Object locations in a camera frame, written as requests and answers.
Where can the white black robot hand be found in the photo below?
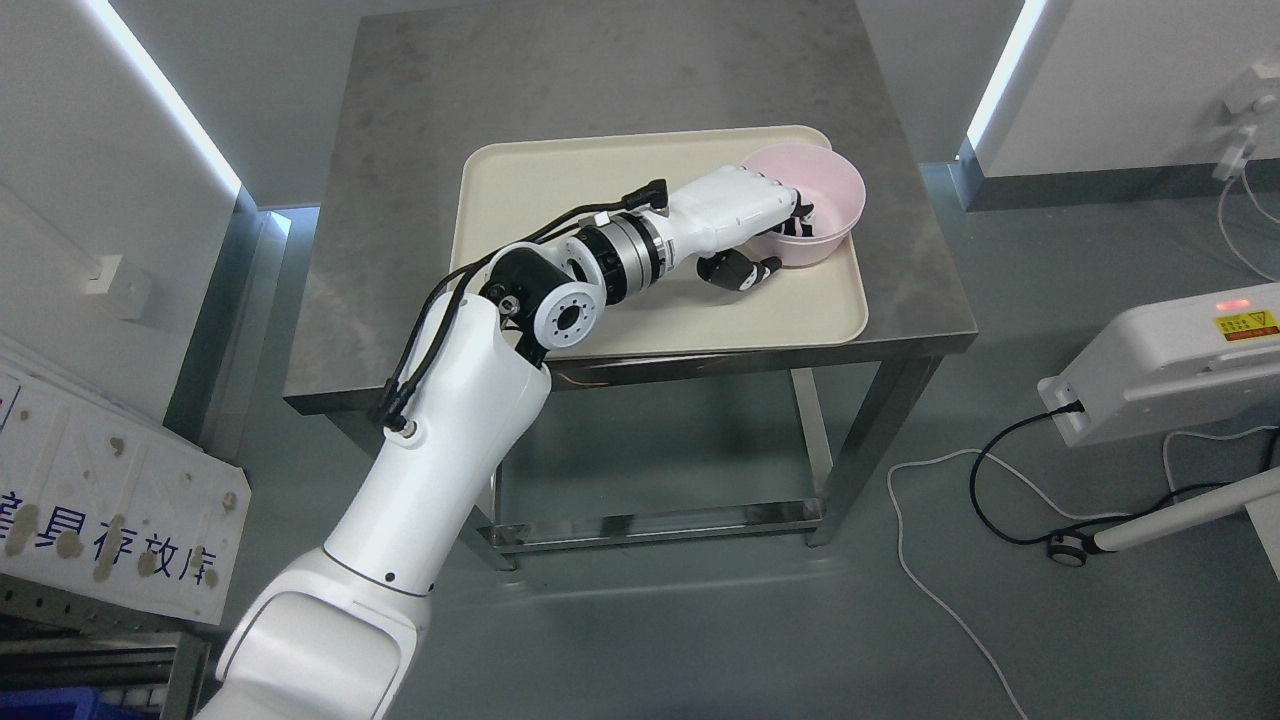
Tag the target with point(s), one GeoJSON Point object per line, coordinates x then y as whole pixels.
{"type": "Point", "coordinates": [710, 218]}

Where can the pink bowl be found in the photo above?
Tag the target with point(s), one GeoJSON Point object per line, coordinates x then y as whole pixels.
{"type": "Point", "coordinates": [803, 241]}
{"type": "Point", "coordinates": [822, 178]}

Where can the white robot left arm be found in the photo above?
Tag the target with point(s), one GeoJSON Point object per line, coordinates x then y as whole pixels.
{"type": "Point", "coordinates": [337, 632]}

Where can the white stand leg with caster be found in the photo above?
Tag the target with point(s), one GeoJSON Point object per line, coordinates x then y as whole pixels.
{"type": "Point", "coordinates": [1257, 496]}

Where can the white machine with warning label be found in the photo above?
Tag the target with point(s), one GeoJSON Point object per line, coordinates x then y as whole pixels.
{"type": "Point", "coordinates": [1170, 365]}

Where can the white sign board with characters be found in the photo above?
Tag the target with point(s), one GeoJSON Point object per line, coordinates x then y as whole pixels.
{"type": "Point", "coordinates": [102, 501]}

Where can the blue crate bottom left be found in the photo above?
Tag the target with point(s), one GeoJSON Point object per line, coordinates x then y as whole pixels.
{"type": "Point", "coordinates": [62, 703]}

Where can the white wall plug right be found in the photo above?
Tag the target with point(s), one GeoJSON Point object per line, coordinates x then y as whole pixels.
{"type": "Point", "coordinates": [1250, 100]}

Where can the white wall socket left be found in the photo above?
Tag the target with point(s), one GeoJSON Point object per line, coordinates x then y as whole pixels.
{"type": "Point", "coordinates": [120, 287]}

